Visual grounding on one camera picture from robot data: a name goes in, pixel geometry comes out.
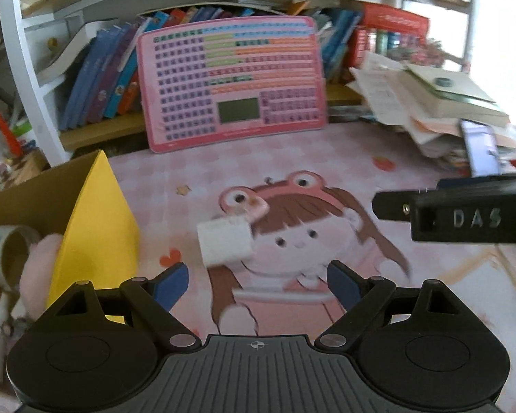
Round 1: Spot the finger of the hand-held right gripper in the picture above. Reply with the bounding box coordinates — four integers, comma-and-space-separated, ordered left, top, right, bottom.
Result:
372, 189, 418, 224

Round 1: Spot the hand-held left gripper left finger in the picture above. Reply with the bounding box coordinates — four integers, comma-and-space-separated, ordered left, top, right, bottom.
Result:
47, 262, 203, 349

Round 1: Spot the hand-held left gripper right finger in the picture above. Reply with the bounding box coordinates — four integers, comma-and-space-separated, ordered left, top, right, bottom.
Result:
320, 260, 470, 349

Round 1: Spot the white rectangular block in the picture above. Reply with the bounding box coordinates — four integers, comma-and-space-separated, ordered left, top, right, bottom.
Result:
196, 215, 255, 268

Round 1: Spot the cardboard box with yellow flaps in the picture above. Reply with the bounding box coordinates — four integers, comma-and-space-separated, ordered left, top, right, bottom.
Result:
0, 149, 141, 396

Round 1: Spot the pink plush toy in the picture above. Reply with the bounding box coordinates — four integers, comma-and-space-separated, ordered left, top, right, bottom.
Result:
19, 233, 64, 324

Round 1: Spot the smartphone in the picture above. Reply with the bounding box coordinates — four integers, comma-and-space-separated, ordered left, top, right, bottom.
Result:
459, 119, 502, 177

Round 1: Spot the pink printed desk mat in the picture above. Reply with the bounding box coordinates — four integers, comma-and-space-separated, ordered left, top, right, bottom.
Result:
0, 119, 516, 413

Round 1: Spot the pile of loose papers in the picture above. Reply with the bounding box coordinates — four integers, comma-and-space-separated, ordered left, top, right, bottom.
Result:
350, 51, 516, 173

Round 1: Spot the green and white book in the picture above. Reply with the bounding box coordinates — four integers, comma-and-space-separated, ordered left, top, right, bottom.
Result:
406, 63, 510, 128

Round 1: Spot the row of mixed books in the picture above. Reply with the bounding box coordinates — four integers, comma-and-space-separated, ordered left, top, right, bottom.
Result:
318, 2, 431, 83

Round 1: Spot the wooden chessboard box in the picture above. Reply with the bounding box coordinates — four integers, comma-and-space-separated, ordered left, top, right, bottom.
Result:
0, 150, 48, 186

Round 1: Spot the pink keyboard learning board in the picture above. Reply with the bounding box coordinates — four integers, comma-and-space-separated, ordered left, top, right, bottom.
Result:
136, 14, 328, 155

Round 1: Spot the row of blue books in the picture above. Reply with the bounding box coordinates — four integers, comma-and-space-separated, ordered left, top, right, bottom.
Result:
59, 6, 207, 132

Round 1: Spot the red bottle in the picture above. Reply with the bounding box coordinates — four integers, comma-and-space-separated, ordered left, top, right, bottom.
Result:
0, 100, 25, 158

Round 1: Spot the white open book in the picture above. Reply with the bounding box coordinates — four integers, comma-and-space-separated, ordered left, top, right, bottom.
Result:
36, 21, 96, 87

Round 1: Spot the white bookshelf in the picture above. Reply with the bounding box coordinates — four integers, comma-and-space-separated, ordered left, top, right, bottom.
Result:
0, 0, 483, 165

